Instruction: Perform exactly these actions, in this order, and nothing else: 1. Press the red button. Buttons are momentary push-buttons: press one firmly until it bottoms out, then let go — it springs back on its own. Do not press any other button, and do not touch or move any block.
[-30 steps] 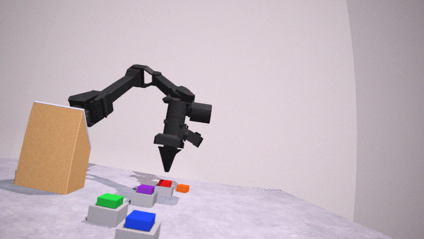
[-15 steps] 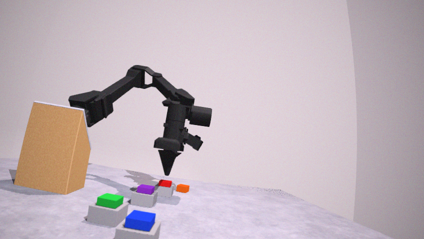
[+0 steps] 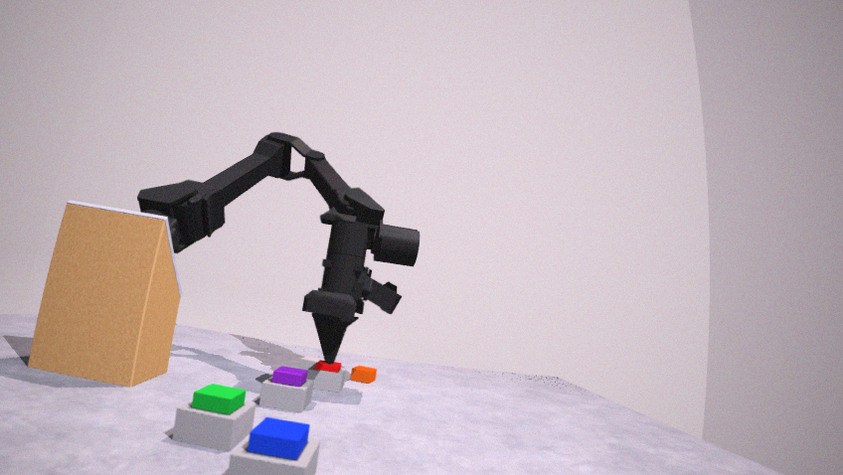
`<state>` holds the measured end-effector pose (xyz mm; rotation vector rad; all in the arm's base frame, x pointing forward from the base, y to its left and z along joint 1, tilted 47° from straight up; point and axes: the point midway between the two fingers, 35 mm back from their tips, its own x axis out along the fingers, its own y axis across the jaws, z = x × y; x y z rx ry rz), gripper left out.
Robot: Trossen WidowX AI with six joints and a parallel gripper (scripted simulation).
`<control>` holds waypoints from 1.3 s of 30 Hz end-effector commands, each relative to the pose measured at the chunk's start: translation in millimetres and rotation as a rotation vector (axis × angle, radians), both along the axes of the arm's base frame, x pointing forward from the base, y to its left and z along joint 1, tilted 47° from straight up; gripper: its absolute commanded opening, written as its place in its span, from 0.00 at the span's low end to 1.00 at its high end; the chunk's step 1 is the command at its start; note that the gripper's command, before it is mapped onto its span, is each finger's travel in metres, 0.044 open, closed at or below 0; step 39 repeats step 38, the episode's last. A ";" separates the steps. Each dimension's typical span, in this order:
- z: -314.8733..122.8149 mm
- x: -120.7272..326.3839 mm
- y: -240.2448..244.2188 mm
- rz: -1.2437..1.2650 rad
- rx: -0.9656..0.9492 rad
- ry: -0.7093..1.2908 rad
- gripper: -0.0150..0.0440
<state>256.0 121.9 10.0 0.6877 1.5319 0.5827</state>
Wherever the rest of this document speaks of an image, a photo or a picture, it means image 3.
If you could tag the white cube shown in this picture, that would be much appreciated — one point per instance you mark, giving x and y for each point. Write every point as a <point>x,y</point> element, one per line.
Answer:
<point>307,362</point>

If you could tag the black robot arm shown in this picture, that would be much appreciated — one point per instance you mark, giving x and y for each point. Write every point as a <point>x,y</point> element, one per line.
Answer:
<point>195,209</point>

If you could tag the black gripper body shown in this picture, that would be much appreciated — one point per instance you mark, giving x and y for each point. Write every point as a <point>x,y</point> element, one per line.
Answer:
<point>336,296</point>

